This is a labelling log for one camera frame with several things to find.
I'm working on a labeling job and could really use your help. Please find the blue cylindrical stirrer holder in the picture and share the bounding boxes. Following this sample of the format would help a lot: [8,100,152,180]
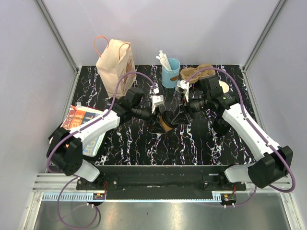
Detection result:
[162,58,180,89]

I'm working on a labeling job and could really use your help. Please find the single black cup lid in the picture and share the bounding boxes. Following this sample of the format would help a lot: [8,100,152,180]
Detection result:
[164,111,177,128]

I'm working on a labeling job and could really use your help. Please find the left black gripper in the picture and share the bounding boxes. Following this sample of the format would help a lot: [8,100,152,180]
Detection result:
[132,103,166,134]

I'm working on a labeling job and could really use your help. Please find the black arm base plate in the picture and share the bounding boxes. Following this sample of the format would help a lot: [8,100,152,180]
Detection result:
[76,165,246,191]

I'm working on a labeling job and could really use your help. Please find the stacked paper coffee cups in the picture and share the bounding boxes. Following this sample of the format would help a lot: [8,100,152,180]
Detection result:
[219,81,229,93]

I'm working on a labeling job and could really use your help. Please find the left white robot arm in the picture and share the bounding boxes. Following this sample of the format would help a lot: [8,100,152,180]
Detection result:
[47,87,164,190]

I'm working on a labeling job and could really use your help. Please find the single brown paper cup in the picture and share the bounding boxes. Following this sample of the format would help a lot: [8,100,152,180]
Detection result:
[159,112,174,132]

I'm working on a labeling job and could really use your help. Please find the stacked black cup lids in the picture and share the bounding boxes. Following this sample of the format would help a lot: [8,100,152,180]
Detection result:
[213,116,230,135]

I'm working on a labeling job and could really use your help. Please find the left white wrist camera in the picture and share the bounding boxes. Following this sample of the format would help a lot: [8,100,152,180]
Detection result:
[152,88,165,114]

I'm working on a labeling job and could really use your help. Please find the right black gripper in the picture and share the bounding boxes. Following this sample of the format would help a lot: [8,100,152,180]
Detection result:
[171,92,210,126]

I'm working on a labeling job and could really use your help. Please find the bottom pulp cup carrier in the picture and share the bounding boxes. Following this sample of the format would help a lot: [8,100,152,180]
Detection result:
[180,64,215,84]

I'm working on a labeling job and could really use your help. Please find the printed kraft paper bag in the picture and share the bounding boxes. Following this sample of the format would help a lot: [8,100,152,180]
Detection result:
[93,36,136,98]

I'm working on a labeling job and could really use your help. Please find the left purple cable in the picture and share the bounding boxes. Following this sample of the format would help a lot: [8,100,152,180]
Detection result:
[46,71,160,228]

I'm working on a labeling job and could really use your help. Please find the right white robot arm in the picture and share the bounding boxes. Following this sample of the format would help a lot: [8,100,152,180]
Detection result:
[171,76,296,193]

